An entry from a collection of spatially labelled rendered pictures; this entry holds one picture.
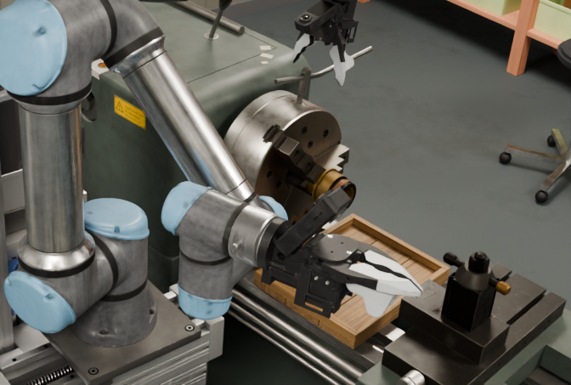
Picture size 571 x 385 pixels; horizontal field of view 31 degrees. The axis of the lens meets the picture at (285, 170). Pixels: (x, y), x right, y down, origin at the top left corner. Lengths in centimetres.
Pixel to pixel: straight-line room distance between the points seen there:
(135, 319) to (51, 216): 32
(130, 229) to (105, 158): 86
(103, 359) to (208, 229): 48
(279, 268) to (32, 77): 40
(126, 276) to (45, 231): 22
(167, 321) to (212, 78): 77
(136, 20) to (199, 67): 100
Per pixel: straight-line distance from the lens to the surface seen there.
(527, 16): 548
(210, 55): 252
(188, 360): 192
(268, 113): 234
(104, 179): 255
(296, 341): 245
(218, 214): 134
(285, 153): 228
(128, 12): 147
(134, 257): 170
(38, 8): 138
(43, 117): 144
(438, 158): 471
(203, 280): 141
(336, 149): 246
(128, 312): 176
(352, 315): 232
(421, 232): 419
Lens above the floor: 235
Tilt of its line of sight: 32 degrees down
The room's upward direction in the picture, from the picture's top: 6 degrees clockwise
